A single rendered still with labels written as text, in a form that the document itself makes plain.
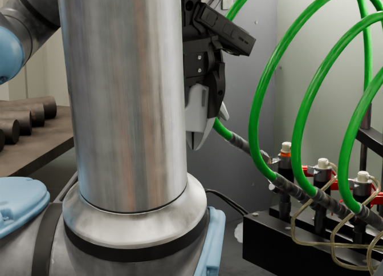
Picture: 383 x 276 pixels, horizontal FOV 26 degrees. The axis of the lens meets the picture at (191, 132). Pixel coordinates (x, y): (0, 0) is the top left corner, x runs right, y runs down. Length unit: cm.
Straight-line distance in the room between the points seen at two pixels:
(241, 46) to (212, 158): 66
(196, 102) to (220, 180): 71
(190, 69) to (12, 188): 35
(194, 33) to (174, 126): 42
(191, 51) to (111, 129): 42
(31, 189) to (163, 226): 14
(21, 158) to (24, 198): 303
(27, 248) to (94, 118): 14
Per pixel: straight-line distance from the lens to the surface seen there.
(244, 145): 129
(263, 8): 172
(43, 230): 69
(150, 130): 59
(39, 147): 386
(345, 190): 111
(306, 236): 135
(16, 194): 71
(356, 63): 162
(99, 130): 59
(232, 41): 105
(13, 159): 371
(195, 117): 103
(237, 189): 177
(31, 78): 518
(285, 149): 137
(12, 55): 100
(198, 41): 100
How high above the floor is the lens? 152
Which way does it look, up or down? 17 degrees down
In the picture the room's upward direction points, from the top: straight up
